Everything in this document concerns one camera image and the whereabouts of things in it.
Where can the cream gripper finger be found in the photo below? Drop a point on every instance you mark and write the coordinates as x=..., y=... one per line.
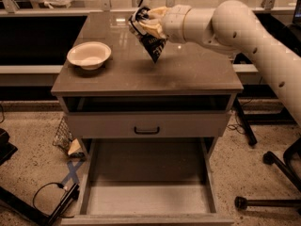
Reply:
x=154, y=28
x=157, y=13

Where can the blue Kettle chip bag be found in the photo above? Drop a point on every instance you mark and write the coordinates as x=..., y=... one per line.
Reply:
x=153, y=45

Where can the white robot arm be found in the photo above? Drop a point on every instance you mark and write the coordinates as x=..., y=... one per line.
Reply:
x=233, y=27

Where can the grey drawer cabinet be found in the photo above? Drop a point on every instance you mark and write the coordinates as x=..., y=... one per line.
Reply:
x=185, y=79

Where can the open lower drawer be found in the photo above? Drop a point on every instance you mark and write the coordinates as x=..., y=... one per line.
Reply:
x=147, y=182

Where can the white paper bowl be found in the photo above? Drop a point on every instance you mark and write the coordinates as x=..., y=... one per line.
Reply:
x=89, y=55

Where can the black table leg right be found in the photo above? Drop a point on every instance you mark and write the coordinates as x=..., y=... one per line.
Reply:
x=252, y=141

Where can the black office chair base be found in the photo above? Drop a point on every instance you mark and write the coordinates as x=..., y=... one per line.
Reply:
x=281, y=188

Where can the closed drawer with black handle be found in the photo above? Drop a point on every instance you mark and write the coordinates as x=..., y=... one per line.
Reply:
x=139, y=125

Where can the wire mesh waste basket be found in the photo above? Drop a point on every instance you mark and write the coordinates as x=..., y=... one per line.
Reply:
x=66, y=142

